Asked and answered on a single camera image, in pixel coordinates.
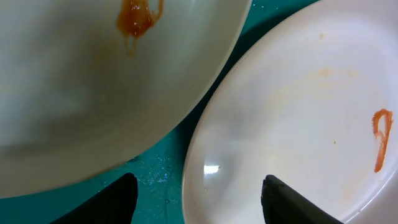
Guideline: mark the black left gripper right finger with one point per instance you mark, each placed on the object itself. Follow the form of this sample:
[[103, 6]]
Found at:
[[283, 205]]

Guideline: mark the white plate with blue rim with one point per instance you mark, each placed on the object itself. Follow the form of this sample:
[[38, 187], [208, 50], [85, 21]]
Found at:
[[79, 96]]

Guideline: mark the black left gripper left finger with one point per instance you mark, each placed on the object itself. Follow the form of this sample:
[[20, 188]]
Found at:
[[116, 204]]

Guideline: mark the teal plastic tray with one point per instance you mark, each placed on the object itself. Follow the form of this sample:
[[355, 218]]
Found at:
[[159, 169]]

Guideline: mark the white plate with red stain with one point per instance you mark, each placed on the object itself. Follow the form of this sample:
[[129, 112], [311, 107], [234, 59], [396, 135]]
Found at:
[[312, 104]]

